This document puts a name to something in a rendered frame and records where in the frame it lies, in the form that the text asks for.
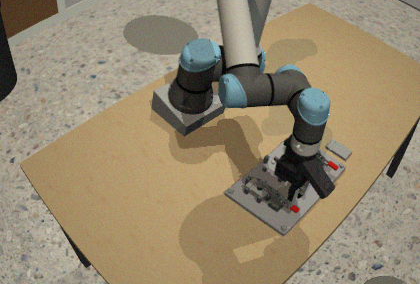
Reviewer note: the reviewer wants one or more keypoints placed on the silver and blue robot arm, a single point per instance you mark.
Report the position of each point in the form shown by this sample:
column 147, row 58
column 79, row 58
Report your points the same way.
column 247, row 85

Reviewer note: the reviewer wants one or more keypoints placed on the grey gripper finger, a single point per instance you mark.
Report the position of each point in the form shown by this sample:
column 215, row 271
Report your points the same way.
column 290, row 195
column 303, row 189

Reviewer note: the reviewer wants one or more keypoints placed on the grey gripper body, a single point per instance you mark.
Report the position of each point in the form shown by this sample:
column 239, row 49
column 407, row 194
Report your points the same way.
column 287, row 169

